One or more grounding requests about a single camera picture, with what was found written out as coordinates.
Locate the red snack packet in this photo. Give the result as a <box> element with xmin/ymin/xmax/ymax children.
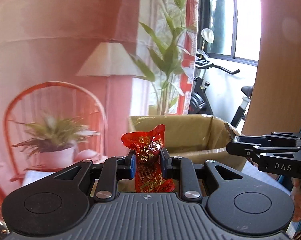
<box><xmin>121</xmin><ymin>124</ymin><xmax>175</xmax><ymax>193</ymax></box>

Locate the checkered tablecloth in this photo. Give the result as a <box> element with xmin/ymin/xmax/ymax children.
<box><xmin>22</xmin><ymin>154</ymin><xmax>299</xmax><ymax>240</ymax></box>

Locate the brown cardboard box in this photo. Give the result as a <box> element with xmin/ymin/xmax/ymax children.
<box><xmin>128</xmin><ymin>114</ymin><xmax>246</xmax><ymax>171</ymax></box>

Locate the black exercise bike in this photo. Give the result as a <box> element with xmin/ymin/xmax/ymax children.
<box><xmin>188</xmin><ymin>28</ymin><xmax>257</xmax><ymax>131</ymax></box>

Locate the person right hand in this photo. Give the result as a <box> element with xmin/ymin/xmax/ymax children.
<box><xmin>291</xmin><ymin>178</ymin><xmax>301</xmax><ymax>222</ymax></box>

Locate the silver foil snack packet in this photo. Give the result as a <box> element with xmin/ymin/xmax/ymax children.
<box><xmin>224</xmin><ymin>122</ymin><xmax>240</xmax><ymax>142</ymax></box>

